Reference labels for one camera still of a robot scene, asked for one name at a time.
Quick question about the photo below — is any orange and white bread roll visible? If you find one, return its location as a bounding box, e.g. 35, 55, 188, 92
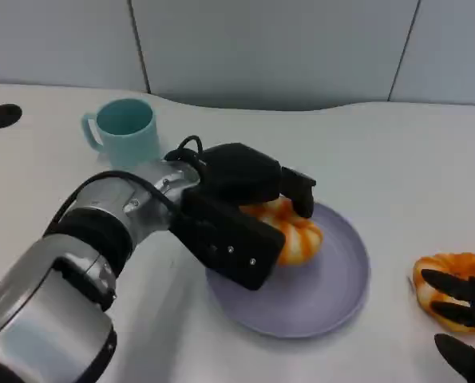
411, 251, 475, 334
239, 195, 324, 267

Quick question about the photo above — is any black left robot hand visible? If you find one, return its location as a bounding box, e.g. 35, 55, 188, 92
199, 142, 317, 219

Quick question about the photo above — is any short black wrist cable loop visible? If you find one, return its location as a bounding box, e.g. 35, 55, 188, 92
164, 135, 206, 172

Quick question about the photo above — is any long black arm cable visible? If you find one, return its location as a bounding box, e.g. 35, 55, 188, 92
44, 170, 182, 237

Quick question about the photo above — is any black table grommet hole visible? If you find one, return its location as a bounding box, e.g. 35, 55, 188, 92
0, 103, 23, 129

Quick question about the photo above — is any pale green mug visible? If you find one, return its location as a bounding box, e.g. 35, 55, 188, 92
80, 98, 160, 168

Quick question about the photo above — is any lilac plate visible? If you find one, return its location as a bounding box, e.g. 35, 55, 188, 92
204, 201, 372, 340

